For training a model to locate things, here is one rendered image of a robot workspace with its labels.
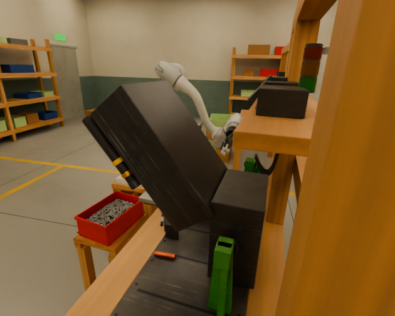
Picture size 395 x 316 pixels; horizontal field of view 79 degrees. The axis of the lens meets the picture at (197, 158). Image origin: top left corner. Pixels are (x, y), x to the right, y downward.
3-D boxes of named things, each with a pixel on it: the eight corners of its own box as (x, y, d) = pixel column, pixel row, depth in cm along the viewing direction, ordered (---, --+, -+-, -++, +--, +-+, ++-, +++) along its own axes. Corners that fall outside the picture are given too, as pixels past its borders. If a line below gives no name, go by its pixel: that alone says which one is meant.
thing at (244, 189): (205, 276, 93) (209, 201, 81) (222, 229, 120) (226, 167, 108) (253, 289, 88) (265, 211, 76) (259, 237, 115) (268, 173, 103)
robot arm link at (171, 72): (180, 72, 151) (186, 72, 163) (157, 55, 151) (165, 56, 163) (170, 89, 156) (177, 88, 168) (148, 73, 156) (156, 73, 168)
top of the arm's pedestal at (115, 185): (111, 188, 176) (110, 183, 175) (133, 171, 205) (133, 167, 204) (151, 195, 169) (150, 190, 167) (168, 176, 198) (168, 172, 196)
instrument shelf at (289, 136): (231, 148, 52) (232, 130, 51) (259, 100, 133) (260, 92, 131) (361, 163, 46) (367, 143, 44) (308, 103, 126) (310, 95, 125)
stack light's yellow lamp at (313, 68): (300, 76, 71) (303, 60, 69) (298, 76, 75) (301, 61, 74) (318, 77, 69) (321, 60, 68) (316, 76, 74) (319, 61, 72)
